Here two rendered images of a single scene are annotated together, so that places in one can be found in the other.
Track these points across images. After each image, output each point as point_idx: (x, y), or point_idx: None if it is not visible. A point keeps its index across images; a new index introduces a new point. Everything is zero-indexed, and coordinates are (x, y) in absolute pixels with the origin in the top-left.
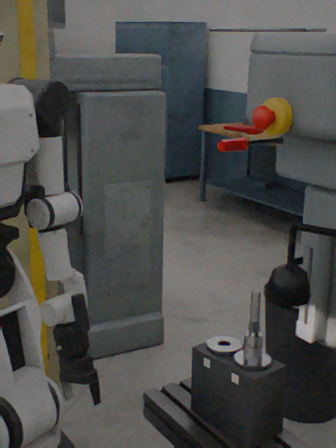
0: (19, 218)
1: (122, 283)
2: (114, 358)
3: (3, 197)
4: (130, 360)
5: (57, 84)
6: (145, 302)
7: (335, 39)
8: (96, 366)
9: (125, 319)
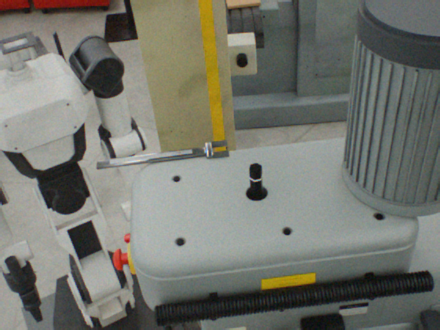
0: (196, 49)
1: (331, 67)
2: (316, 126)
3: (55, 161)
4: (328, 132)
5: (105, 60)
6: None
7: (134, 255)
8: (298, 132)
9: (331, 96)
